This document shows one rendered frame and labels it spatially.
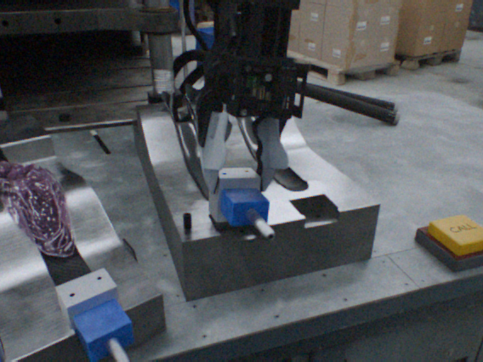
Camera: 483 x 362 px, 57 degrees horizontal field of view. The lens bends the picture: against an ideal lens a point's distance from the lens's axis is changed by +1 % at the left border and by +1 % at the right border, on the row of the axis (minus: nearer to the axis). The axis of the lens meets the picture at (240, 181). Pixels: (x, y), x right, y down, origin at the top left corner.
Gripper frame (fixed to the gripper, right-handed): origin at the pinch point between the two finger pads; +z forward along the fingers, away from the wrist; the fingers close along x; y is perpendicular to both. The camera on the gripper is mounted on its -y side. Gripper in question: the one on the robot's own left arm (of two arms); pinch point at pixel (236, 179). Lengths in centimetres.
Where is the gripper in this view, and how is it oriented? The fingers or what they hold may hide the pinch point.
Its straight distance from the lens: 50.8
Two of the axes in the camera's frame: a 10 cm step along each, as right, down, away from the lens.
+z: -0.9, 9.5, 3.1
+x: 9.4, -0.2, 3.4
